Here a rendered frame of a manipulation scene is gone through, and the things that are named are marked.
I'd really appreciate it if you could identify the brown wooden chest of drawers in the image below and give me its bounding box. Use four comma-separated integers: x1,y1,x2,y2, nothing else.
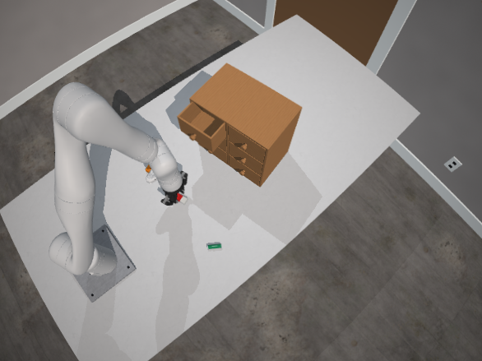
189,63,302,187

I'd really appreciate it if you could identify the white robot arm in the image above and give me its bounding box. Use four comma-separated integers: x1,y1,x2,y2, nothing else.
49,82,183,276

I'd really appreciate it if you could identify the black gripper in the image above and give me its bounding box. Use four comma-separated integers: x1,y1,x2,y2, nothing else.
161,171,188,206

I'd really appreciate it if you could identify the brown wooden drawer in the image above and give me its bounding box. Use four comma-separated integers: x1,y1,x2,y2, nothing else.
208,147,228,164
219,139,227,152
229,141,263,175
177,102,226,153
229,155,261,185
229,125,266,162

